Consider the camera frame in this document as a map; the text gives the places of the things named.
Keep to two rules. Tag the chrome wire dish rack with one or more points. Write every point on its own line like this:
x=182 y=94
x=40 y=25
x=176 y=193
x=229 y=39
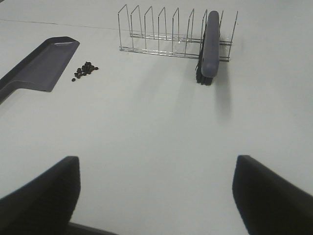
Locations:
x=161 y=33

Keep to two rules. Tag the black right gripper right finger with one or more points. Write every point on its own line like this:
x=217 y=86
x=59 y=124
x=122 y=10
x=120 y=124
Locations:
x=269 y=204

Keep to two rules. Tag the pile of coffee beans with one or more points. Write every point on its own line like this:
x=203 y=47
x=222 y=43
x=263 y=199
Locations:
x=86 y=69

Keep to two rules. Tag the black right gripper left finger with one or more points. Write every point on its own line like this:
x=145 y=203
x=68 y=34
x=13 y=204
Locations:
x=45 y=205

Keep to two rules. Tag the grey plastic dustpan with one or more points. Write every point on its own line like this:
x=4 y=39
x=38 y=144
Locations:
x=41 y=69

